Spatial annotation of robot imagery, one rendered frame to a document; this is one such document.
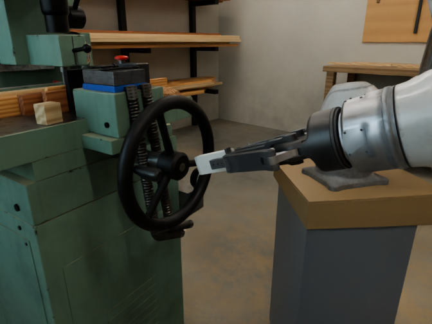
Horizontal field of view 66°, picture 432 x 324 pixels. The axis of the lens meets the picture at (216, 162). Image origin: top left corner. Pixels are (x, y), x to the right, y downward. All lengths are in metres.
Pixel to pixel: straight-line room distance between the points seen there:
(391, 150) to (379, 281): 0.76
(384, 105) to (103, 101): 0.52
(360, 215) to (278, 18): 3.51
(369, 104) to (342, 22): 3.54
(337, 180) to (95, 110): 0.64
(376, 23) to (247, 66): 1.58
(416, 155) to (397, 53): 3.37
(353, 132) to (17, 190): 0.62
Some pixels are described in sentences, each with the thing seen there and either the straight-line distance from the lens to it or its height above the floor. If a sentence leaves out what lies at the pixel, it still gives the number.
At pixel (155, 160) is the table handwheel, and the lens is 0.72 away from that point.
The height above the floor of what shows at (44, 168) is 0.82.
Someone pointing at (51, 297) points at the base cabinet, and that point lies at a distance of 0.85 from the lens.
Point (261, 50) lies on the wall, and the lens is 4.36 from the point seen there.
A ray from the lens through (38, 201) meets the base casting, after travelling 0.74.
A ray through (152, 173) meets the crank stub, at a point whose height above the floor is 0.84.
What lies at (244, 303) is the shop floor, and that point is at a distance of 1.55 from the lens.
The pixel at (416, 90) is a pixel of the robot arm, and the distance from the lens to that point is 0.37.
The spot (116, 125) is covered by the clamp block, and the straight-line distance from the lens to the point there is 0.69.
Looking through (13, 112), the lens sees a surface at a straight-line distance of 0.86.
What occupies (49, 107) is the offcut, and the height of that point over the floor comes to 0.93.
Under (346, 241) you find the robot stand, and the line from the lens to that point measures 0.97.
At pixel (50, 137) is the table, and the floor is 0.88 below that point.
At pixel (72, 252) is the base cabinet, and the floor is 0.61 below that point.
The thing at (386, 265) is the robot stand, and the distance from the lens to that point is 1.07.
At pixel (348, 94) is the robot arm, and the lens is 0.94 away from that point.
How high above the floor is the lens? 1.05
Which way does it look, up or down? 20 degrees down
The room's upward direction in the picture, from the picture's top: straight up
